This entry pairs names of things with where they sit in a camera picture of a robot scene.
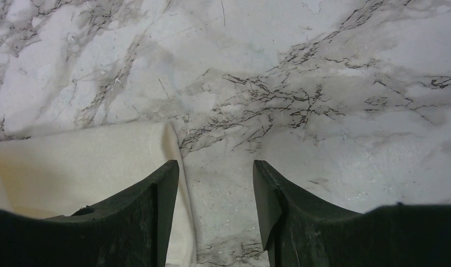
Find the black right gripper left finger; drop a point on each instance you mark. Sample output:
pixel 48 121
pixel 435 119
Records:
pixel 130 228

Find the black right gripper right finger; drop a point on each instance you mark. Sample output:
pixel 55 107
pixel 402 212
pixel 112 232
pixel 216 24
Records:
pixel 298 228

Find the cream white towel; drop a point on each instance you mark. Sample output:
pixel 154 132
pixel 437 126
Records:
pixel 55 175

